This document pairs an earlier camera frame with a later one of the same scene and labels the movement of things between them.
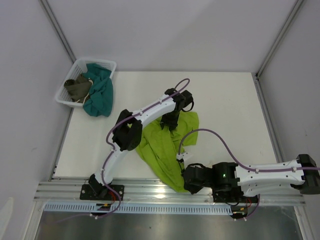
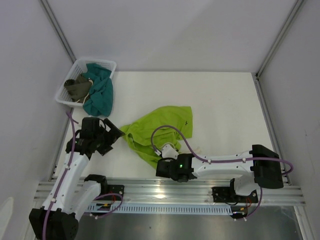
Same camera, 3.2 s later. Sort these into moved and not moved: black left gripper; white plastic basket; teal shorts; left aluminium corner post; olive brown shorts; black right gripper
Moved: black right gripper; black left gripper
Not moved: left aluminium corner post; olive brown shorts; white plastic basket; teal shorts
